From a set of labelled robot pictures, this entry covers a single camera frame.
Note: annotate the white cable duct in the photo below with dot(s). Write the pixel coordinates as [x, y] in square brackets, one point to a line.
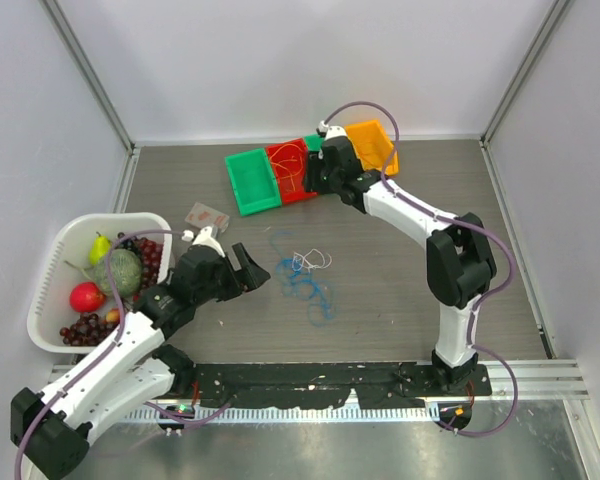
[349, 413]

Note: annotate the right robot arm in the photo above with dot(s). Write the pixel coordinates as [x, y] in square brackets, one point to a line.
[459, 261]

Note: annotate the green pear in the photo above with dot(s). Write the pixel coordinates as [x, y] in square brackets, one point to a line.
[100, 247]

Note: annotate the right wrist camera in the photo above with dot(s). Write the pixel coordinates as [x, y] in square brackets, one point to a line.
[327, 132]

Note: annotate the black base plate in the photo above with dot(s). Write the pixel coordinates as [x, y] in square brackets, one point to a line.
[319, 386]

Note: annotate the right green bin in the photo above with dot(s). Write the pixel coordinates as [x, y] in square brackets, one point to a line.
[313, 142]

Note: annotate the dark grape bunch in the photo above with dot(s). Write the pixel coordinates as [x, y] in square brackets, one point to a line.
[149, 255]

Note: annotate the small card box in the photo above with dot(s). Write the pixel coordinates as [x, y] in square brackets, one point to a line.
[201, 216]

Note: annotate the small peach fruit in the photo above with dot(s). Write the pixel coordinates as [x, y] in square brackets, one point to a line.
[113, 316]

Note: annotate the green bin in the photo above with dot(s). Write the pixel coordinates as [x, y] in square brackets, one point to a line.
[253, 182]
[313, 142]

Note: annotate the left green bin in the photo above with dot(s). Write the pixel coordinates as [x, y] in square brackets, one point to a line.
[253, 182]

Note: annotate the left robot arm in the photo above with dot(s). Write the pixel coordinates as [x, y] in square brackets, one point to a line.
[55, 427]

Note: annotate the green melon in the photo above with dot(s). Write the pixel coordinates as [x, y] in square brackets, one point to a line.
[120, 264]

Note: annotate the red grape bunch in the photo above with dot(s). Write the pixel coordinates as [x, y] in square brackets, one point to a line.
[89, 330]

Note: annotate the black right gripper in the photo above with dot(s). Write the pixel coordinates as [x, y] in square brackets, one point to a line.
[314, 163]

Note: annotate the red apple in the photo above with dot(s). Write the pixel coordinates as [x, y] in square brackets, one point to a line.
[86, 298]

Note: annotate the orange bin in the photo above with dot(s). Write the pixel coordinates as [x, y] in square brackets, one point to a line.
[371, 143]

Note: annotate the red bin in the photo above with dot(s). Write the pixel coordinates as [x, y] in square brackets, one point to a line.
[288, 161]

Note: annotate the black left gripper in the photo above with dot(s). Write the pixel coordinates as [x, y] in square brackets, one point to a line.
[254, 274]

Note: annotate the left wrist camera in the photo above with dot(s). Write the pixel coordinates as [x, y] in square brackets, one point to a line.
[207, 236]

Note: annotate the white plastic basket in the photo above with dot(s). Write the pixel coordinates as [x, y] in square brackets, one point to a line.
[50, 310]

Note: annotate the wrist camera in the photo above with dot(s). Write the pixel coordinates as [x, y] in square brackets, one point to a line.
[207, 236]
[327, 132]

